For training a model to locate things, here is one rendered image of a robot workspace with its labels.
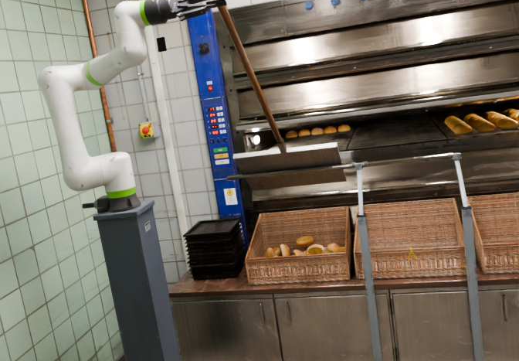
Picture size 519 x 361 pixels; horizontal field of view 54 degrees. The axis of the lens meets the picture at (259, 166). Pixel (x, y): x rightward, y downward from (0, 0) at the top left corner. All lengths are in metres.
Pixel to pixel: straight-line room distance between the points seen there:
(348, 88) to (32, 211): 1.83
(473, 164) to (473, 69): 0.53
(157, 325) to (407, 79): 1.85
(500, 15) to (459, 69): 0.34
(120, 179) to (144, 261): 0.37
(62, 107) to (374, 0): 1.77
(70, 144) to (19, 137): 0.62
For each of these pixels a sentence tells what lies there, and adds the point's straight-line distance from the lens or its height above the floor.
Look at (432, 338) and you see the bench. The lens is 2.85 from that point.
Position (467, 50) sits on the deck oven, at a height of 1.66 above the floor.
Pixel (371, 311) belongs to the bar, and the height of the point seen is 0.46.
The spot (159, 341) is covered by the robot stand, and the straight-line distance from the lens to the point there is 2.44.
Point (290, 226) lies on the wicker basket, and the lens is 3.17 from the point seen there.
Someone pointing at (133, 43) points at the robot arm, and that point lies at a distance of 1.95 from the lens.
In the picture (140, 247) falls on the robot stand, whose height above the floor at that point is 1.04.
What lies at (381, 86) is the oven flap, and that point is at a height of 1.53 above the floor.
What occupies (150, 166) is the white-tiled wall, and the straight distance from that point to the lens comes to 3.43.
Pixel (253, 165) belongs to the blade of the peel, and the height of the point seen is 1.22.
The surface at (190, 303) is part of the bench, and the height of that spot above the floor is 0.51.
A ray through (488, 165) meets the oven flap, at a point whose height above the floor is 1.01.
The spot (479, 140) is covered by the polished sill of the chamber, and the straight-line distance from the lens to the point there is 3.11.
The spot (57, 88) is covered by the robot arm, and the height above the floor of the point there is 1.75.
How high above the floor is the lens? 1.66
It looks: 9 degrees down
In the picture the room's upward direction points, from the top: 8 degrees counter-clockwise
